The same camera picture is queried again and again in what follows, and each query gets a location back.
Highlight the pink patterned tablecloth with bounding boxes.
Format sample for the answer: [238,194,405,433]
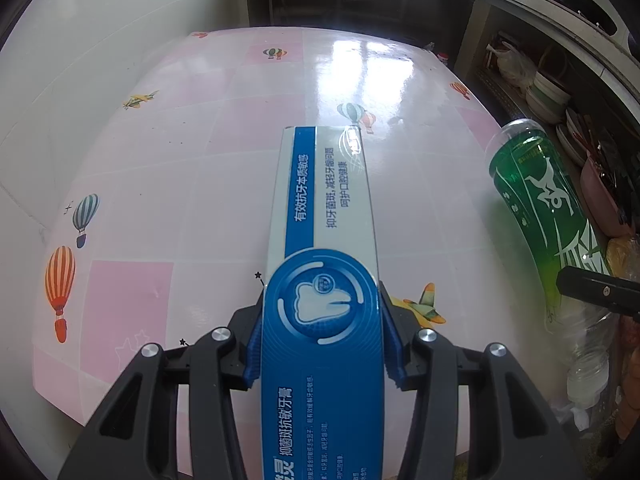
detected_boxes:
[31,26,572,476]

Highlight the green plastic bottle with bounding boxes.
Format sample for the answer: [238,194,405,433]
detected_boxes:
[486,118,616,410]

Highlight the black wok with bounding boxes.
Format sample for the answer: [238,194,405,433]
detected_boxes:
[555,0,617,36]

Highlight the pink pot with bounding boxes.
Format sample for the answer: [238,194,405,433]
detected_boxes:
[580,157,634,237]

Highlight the yellow plastic bag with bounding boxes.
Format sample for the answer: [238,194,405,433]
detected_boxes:
[606,236,640,283]

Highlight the blue toothpaste box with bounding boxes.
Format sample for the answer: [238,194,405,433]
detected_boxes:
[260,126,385,479]

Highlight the stacked white green bowls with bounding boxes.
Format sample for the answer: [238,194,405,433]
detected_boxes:
[525,72,570,125]

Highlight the white plastic bag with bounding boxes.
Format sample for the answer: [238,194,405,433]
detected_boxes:
[486,41,537,93]

